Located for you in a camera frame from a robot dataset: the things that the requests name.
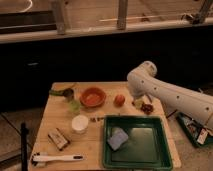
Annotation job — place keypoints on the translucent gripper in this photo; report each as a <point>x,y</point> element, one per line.
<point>138,103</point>

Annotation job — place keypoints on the red apple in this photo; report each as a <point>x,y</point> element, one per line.
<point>119,100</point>

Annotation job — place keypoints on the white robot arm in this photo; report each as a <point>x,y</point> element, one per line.
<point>141,80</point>

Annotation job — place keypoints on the white paper cup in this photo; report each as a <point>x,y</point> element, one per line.
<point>80,123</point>

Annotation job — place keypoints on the light green cup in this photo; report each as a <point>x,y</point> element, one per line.
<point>74,106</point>

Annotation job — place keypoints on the small metal cup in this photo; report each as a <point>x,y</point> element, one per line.
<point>69,94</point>

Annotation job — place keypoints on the blue sponge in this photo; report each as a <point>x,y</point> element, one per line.
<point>117,139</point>

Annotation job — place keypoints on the orange plastic bowl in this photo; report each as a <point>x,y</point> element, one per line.
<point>92,97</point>

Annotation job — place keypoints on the green plastic tray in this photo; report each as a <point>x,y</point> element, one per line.
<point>146,147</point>

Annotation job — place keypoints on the green bin with items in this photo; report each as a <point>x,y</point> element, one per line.
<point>192,129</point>

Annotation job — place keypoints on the brown chocolate box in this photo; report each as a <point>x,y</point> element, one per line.
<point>58,139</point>

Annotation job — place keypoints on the white dish brush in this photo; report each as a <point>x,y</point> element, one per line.
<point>39,158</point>

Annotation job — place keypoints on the black pole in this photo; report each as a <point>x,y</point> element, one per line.
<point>24,157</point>

